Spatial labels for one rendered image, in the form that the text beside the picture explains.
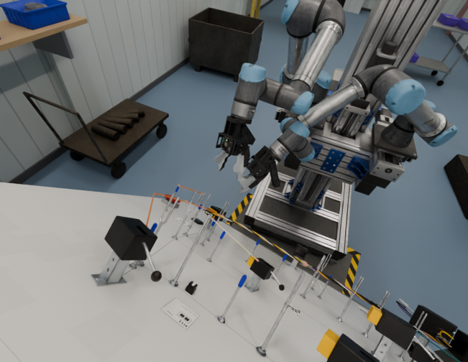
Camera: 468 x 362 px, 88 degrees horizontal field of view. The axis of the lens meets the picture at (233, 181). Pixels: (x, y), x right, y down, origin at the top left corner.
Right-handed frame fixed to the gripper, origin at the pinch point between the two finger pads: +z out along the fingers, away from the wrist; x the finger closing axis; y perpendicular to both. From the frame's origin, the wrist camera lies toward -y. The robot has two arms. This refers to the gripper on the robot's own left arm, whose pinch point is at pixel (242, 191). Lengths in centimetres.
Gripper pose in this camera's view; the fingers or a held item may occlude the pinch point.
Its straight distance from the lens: 101.2
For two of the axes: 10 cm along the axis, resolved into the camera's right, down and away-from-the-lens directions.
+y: -7.0, -6.5, -2.9
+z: -7.0, 6.9, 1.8
